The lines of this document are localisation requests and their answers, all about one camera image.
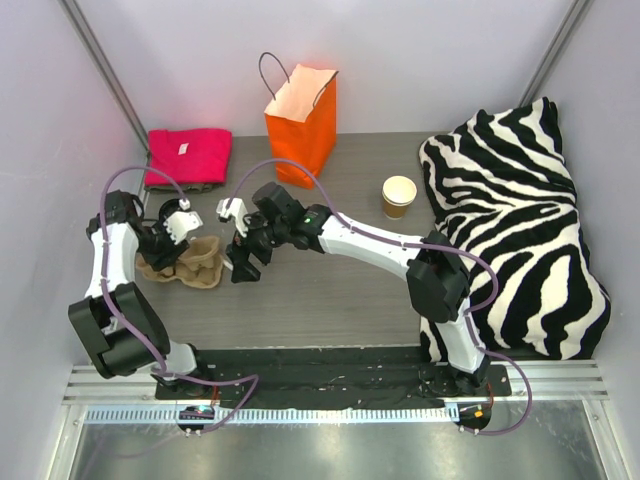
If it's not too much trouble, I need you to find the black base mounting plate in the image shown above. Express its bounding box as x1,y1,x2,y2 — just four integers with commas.
149,347,512,409

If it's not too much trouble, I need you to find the zebra print blanket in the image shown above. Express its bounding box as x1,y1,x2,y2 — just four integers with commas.
418,97,612,360

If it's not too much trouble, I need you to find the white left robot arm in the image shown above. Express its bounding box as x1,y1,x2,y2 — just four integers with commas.
68,190,213,399

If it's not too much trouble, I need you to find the folded pink shirt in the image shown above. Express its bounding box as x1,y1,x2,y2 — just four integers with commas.
148,128,233,188

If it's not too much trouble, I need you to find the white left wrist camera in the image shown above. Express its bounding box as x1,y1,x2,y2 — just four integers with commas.
162,199,204,245

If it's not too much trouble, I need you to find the orange paper gift bag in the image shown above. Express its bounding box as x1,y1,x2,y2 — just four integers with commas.
264,64,338,189

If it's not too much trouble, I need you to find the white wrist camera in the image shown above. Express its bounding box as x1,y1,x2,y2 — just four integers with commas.
216,198,248,237
162,199,204,245

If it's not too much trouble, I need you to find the aluminium front rail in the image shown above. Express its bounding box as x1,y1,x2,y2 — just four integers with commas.
63,361,609,431

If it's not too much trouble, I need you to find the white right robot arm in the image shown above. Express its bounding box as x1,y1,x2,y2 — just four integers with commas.
217,182,490,395

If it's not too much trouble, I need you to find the brown cardboard cup carrier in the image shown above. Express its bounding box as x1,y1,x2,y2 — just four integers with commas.
135,235,224,289

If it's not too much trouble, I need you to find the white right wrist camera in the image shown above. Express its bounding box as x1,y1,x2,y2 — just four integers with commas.
216,198,248,237

